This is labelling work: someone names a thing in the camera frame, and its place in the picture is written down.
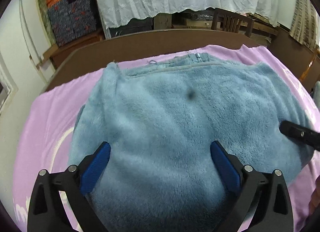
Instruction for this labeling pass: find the blue fleece jacket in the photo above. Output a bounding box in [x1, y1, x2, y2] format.
[69, 53, 313, 231]

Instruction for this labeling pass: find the beige patterned curtain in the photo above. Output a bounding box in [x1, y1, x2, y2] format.
[290, 0, 318, 50]

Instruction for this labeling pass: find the brown bed footboard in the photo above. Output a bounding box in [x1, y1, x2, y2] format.
[41, 29, 259, 93]

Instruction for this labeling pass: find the left aluminium window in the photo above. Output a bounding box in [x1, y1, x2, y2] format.
[0, 56, 18, 114]

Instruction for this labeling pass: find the low brown wooden cabinet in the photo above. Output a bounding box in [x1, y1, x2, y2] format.
[49, 29, 105, 69]

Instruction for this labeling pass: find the dark wooden chair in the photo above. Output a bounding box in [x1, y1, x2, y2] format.
[211, 8, 254, 38]

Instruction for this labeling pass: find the white leaning board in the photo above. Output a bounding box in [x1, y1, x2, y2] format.
[18, 0, 52, 67]

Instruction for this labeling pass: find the floral storage boxes stack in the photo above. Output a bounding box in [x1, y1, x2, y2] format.
[47, 0, 101, 47]

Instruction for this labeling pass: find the wooden armchair frame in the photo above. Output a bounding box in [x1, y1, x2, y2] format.
[299, 45, 319, 82]

